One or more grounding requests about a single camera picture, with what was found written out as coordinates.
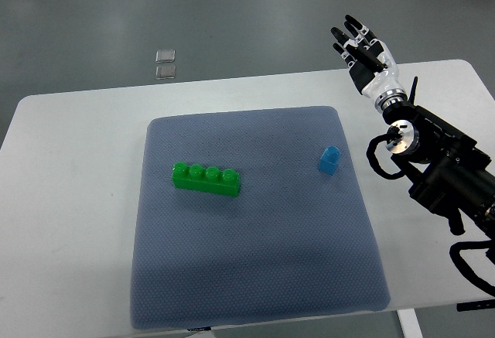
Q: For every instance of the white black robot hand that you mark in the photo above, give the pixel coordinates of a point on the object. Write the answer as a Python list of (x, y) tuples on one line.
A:
[(370, 64)]

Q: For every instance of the blue toy block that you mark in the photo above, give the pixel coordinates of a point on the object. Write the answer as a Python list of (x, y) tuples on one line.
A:
[(329, 160)]

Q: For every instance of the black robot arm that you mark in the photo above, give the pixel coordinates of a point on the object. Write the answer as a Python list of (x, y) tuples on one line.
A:
[(447, 172)]

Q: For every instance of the green toy block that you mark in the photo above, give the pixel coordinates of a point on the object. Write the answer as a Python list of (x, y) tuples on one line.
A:
[(206, 180)]

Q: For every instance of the blue-grey mat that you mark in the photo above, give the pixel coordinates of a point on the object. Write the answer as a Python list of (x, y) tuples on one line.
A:
[(296, 242)]

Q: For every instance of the upper floor metal plate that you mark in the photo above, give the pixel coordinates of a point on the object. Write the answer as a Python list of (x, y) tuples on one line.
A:
[(165, 56)]

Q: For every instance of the white table leg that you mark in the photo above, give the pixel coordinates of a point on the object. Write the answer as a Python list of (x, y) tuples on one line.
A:
[(409, 323)]

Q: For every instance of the black table control panel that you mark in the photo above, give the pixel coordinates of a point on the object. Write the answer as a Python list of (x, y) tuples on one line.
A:
[(475, 306)]

